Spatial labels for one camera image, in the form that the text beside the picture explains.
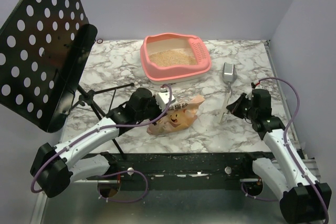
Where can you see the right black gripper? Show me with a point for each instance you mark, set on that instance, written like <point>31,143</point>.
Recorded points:
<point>240,106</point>

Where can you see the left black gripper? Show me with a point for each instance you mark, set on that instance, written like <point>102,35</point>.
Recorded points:
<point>154,101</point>

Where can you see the grey bag sealing clip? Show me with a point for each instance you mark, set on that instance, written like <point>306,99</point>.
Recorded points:
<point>223,109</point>

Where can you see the beige cat litter bag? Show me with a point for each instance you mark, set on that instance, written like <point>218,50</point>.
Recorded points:
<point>180,115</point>

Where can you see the silver metal litter scoop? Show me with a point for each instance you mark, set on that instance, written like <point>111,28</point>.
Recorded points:
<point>229,75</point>

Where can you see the pink cat litter box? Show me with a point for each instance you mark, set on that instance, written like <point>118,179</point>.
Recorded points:
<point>169,43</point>

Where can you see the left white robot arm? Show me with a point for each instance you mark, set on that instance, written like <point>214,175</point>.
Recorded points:
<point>55,167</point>

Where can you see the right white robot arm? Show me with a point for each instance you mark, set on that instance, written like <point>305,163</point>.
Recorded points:
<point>302,198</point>

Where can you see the clean litter in box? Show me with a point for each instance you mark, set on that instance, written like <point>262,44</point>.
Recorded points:
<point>172,57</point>

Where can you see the black perforated music stand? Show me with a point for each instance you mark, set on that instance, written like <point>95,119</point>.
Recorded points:
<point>45,45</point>

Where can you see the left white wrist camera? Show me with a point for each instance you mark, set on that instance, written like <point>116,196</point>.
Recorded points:
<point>162,99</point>

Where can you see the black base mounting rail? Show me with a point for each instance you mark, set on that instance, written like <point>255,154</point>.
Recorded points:
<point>185,171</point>

